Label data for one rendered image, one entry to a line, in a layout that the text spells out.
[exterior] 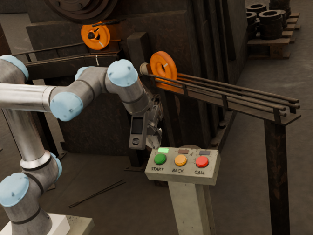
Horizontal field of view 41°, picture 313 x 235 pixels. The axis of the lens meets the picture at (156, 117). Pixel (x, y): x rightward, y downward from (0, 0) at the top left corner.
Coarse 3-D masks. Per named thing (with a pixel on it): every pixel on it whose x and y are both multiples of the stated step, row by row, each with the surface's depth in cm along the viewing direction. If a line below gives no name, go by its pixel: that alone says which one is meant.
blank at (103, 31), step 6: (84, 30) 215; (90, 30) 214; (102, 30) 211; (108, 30) 213; (84, 36) 217; (102, 36) 213; (108, 36) 213; (84, 42) 219; (90, 42) 217; (96, 42) 216; (102, 42) 215; (108, 42) 216; (96, 48) 218
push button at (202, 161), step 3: (201, 156) 137; (204, 156) 137; (198, 159) 137; (201, 159) 137; (204, 159) 136; (207, 159) 136; (198, 162) 136; (201, 162) 136; (204, 162) 135; (207, 162) 136; (198, 165) 136; (201, 165) 135; (204, 165) 135
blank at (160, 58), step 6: (156, 54) 183; (162, 54) 181; (150, 60) 189; (156, 60) 185; (162, 60) 182; (168, 60) 180; (156, 66) 188; (168, 66) 180; (174, 66) 181; (156, 72) 190; (162, 72) 190; (168, 72) 182; (174, 72) 181; (156, 78) 192; (174, 78) 183
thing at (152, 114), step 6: (150, 102) 130; (144, 108) 123; (150, 108) 130; (156, 108) 131; (132, 114) 124; (138, 114) 124; (150, 114) 130; (156, 114) 130; (162, 114) 134; (150, 120) 128; (156, 120) 133; (150, 126) 128; (156, 126) 130; (150, 132) 130
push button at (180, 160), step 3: (177, 156) 140; (180, 156) 140; (183, 156) 140; (177, 159) 139; (180, 159) 139; (183, 159) 139; (186, 159) 139; (177, 162) 139; (180, 162) 138; (183, 162) 138; (180, 165) 139
